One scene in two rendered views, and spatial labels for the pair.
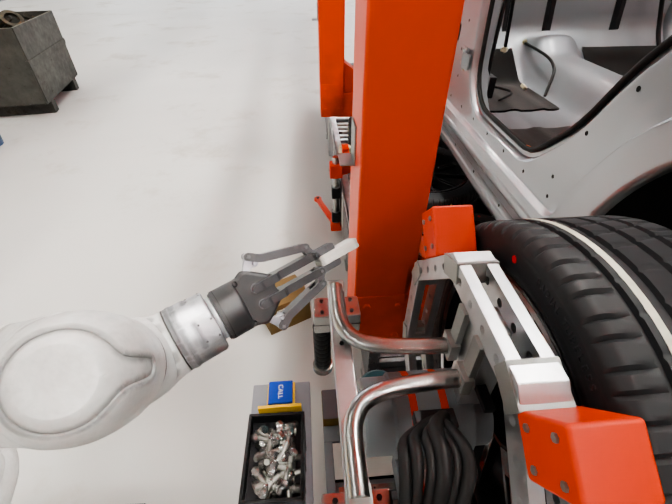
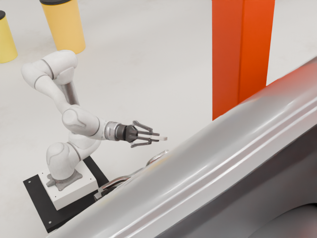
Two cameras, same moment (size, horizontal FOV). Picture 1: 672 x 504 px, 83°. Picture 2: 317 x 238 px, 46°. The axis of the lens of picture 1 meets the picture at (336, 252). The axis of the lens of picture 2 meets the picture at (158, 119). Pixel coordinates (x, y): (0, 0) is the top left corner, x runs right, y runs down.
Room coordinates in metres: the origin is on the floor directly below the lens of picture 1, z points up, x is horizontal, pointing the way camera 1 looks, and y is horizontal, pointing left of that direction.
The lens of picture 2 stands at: (-0.08, -1.11, 2.21)
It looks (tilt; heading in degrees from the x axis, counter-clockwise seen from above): 39 degrees down; 64
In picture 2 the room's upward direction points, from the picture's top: 7 degrees counter-clockwise
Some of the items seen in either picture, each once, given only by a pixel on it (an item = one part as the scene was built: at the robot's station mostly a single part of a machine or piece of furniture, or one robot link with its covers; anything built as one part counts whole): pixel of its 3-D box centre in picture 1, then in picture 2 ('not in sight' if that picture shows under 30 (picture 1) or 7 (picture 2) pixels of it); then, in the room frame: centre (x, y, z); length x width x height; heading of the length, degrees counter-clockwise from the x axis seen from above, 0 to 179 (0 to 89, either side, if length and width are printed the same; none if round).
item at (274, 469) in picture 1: (276, 462); not in sight; (0.38, 0.14, 0.51); 0.20 x 0.14 x 0.13; 3
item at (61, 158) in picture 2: not in sight; (60, 158); (0.11, 0.76, 0.56); 0.18 x 0.16 x 0.22; 15
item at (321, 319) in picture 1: (336, 314); not in sight; (0.49, 0.00, 0.93); 0.09 x 0.05 x 0.05; 95
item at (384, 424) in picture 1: (419, 411); not in sight; (0.33, -0.15, 0.85); 0.21 x 0.14 x 0.14; 95
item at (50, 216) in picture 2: not in sight; (73, 199); (0.10, 0.76, 0.15); 0.50 x 0.50 x 0.30; 2
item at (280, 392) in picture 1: (280, 393); not in sight; (0.59, 0.16, 0.47); 0.07 x 0.07 x 0.02; 5
